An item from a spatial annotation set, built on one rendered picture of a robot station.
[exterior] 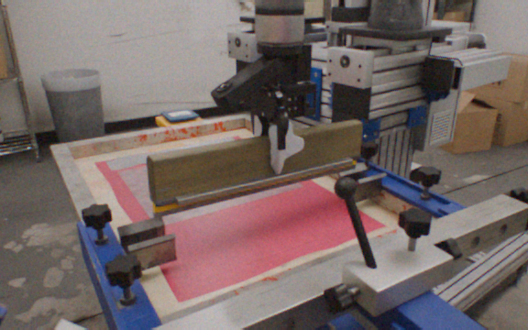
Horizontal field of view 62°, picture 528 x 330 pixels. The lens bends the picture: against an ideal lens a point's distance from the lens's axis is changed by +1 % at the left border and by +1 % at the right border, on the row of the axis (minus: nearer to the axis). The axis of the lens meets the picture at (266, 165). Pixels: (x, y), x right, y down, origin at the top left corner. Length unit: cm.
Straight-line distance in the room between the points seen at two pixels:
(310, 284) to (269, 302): 6
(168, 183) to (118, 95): 383
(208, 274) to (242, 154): 20
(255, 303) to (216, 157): 25
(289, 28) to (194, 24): 396
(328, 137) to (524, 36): 409
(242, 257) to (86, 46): 374
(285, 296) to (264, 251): 24
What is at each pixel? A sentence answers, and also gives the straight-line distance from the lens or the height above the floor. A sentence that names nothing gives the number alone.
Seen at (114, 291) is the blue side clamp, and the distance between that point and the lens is 64.
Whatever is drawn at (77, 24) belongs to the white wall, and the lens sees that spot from 433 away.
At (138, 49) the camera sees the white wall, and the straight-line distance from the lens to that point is 446.
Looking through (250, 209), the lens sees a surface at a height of 96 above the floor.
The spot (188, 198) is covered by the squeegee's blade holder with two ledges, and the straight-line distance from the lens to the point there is 67.
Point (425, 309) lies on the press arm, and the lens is 55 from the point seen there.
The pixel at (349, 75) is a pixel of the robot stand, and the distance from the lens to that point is 120.
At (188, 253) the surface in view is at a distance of 77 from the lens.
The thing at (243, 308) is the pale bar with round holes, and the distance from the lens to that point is 52.
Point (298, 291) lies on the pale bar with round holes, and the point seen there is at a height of 104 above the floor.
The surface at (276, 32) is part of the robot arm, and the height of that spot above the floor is 131.
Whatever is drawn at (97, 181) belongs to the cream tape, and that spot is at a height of 96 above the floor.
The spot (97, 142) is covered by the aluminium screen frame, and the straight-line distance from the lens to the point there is 123.
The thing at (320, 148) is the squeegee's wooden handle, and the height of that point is 110.
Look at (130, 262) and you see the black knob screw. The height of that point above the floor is 106.
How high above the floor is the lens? 138
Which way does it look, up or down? 23 degrees down
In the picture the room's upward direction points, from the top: straight up
